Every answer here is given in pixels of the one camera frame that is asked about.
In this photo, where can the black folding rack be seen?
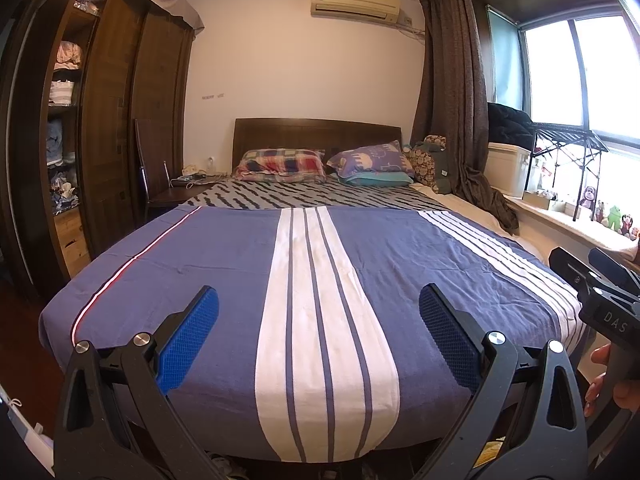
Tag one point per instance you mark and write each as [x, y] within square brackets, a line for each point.
[570, 135]

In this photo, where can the wooden headboard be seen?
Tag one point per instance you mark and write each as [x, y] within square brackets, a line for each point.
[300, 132]

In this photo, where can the white storage box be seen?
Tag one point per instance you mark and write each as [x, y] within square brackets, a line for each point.
[507, 170]

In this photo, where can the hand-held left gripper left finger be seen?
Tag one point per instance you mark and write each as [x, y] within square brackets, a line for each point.
[190, 340]

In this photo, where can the wooden wardrobe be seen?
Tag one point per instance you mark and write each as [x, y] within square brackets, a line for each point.
[110, 110]

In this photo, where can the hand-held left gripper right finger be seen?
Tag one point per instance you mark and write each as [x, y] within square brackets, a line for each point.
[450, 335]

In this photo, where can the dark metal chair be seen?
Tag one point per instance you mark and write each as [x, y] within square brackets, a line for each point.
[150, 150]

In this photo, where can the window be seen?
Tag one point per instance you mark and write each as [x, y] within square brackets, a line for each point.
[555, 75]

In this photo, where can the beige wall air conditioner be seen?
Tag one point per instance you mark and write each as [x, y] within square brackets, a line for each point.
[355, 5]

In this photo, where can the grey cushion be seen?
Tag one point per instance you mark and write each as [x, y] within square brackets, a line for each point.
[445, 175]

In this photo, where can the black padded jacket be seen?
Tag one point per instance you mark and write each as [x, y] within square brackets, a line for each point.
[507, 125]

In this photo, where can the green frog plush toy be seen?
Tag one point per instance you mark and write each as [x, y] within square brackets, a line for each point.
[613, 217]

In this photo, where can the blue striped bed cover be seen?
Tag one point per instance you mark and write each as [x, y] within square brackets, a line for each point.
[225, 260]

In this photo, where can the white shoe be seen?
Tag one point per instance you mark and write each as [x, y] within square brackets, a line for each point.
[230, 467]

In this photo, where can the small cardboard box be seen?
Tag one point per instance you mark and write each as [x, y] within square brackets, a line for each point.
[537, 201]

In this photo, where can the blue folded clothes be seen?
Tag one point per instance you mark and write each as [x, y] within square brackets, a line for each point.
[60, 140]

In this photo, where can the teal roller blind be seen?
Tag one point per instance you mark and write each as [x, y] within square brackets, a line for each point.
[505, 55]

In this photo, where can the white striped folded clothes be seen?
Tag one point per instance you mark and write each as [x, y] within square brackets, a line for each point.
[62, 92]

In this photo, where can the grey zigzag bed sheet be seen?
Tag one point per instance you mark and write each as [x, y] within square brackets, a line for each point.
[300, 192]

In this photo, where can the plaid pillow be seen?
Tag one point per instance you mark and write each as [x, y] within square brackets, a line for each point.
[280, 162]

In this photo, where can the patterned clothes pile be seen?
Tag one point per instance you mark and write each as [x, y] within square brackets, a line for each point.
[65, 190]

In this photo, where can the teal pillow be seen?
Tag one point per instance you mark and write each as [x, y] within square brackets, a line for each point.
[380, 180]

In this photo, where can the brown curtain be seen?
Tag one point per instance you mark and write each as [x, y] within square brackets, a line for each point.
[450, 60]

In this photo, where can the brown monkey plush toy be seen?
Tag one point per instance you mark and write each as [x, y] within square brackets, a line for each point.
[590, 199]

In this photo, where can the purple elephant print pillow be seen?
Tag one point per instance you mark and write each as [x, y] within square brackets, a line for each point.
[370, 160]

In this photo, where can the white windowsill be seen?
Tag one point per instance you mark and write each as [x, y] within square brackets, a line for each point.
[575, 232]

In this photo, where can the person's right hand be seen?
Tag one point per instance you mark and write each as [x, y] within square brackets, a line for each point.
[630, 395]

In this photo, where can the cream mattress sheet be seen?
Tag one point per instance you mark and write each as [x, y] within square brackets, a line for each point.
[475, 215]

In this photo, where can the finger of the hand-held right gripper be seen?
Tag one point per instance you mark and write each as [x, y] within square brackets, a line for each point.
[615, 272]
[567, 267]

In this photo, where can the pink folded clothes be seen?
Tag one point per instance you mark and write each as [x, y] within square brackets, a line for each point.
[67, 55]

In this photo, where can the brown patterned cushion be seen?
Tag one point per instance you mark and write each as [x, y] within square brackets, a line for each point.
[422, 170]

